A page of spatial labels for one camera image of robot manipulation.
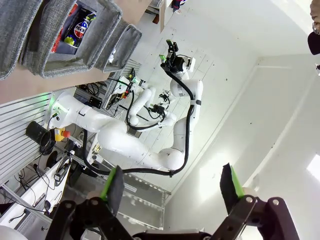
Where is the yellow red emergency stop button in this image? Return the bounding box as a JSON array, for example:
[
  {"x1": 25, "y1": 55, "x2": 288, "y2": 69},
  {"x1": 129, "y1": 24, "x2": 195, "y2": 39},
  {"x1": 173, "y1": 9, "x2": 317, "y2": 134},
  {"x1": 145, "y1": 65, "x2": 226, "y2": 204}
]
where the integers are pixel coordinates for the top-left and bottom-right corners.
[{"x1": 53, "y1": 126, "x2": 71, "y2": 142}]

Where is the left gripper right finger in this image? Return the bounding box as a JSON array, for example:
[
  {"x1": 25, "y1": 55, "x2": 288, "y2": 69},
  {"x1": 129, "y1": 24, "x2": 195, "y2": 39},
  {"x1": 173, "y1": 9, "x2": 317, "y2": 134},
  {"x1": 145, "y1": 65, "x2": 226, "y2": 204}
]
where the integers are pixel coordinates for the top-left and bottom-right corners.
[{"x1": 212, "y1": 162, "x2": 301, "y2": 240}]

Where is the black cylindrical holder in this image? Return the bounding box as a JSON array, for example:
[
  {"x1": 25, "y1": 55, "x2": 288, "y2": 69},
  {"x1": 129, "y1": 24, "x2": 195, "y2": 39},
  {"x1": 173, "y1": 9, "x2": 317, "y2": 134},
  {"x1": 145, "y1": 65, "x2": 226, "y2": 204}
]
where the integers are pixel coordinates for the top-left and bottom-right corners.
[{"x1": 25, "y1": 121, "x2": 53, "y2": 149}]

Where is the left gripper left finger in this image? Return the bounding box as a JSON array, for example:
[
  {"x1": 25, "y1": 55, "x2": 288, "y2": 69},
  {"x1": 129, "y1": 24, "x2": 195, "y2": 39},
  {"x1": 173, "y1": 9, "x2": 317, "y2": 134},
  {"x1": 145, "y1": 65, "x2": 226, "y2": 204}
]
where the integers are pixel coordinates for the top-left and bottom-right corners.
[{"x1": 51, "y1": 166, "x2": 136, "y2": 240}]

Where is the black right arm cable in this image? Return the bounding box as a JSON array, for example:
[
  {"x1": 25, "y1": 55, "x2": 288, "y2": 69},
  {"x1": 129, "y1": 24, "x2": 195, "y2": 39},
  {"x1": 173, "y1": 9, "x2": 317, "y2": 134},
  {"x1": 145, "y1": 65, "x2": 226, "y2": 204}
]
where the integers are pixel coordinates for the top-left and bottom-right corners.
[{"x1": 83, "y1": 69, "x2": 202, "y2": 178}]

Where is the grey fabric basket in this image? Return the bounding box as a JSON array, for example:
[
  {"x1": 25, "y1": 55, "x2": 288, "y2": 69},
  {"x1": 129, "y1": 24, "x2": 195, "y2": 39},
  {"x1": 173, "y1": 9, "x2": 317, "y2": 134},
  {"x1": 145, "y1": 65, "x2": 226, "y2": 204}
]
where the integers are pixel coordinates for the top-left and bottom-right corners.
[
  {"x1": 94, "y1": 23, "x2": 143, "y2": 73},
  {"x1": 0, "y1": 0, "x2": 43, "y2": 81},
  {"x1": 19, "y1": 0, "x2": 123, "y2": 80}
]

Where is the slotted aluminium panel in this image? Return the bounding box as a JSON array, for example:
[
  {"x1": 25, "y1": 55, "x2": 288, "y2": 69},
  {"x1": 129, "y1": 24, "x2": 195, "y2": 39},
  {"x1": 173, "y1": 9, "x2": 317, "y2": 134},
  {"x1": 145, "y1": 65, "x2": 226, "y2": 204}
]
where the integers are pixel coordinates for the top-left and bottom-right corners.
[{"x1": 0, "y1": 92, "x2": 55, "y2": 186}]

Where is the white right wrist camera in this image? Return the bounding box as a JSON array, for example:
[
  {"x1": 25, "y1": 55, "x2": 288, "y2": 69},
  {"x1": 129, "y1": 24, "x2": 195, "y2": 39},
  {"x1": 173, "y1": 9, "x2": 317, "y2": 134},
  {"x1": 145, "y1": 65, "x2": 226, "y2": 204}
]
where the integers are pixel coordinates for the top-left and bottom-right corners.
[{"x1": 183, "y1": 56, "x2": 196, "y2": 74}]

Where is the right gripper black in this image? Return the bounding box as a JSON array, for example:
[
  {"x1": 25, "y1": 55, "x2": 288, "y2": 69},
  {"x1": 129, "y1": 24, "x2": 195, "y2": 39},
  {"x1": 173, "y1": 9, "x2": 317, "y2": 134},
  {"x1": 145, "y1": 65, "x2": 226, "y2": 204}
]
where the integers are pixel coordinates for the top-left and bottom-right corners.
[{"x1": 159, "y1": 39, "x2": 188, "y2": 74}]

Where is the black Pepsi can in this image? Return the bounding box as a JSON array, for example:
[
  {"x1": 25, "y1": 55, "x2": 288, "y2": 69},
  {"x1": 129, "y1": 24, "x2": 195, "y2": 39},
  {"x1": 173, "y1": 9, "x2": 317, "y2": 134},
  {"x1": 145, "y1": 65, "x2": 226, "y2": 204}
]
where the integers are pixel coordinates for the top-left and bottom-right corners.
[{"x1": 63, "y1": 7, "x2": 97, "y2": 48}]

